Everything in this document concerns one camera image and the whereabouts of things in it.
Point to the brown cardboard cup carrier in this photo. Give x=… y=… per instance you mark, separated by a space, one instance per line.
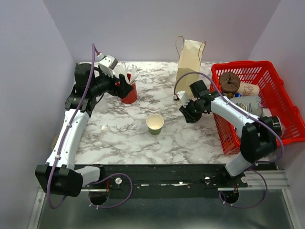
x=54 y=142

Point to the white wrapped straws bundle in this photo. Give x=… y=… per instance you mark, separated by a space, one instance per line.
x=129 y=71

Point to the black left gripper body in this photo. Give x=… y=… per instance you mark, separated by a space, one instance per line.
x=106 y=83

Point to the black printed can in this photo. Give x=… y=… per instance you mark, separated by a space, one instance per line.
x=275 y=124

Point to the beige paper takeout bag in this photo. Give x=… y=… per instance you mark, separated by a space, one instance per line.
x=190 y=58

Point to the red plastic basket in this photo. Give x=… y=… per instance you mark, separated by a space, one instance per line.
x=272 y=92

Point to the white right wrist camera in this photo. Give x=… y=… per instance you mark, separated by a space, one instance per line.
x=183 y=97

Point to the black mounting rail base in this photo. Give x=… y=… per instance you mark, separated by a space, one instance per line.
x=165 y=181

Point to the clear plastic water bottle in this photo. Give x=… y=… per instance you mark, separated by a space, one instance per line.
x=102 y=105

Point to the grey printed snack bag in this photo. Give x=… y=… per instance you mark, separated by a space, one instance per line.
x=251 y=104

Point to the green paper coffee cup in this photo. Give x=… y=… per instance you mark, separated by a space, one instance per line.
x=154 y=123

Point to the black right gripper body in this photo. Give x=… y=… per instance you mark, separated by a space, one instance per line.
x=192 y=110

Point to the beige printed paper cup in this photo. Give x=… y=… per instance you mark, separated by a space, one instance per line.
x=247 y=89

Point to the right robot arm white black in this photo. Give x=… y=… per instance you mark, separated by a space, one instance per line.
x=258 y=136

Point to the red plastic cup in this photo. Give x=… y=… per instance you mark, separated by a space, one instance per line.
x=131 y=97

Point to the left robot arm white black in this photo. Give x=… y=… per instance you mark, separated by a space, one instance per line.
x=59 y=175

